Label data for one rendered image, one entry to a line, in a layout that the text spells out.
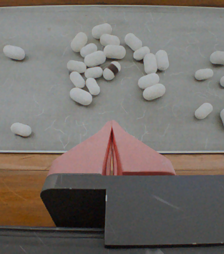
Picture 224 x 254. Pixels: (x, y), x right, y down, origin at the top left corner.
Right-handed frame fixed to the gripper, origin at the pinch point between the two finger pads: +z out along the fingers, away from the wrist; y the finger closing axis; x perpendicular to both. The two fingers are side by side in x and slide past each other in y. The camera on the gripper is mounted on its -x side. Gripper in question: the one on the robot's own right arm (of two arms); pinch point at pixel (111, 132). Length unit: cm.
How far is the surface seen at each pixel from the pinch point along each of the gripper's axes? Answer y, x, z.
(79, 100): 5.0, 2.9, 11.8
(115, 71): -0.6, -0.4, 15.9
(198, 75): -14.6, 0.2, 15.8
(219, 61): -18.7, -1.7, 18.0
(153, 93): -6.4, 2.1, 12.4
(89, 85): 3.6, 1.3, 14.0
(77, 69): 5.8, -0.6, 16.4
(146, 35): -6.5, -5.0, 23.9
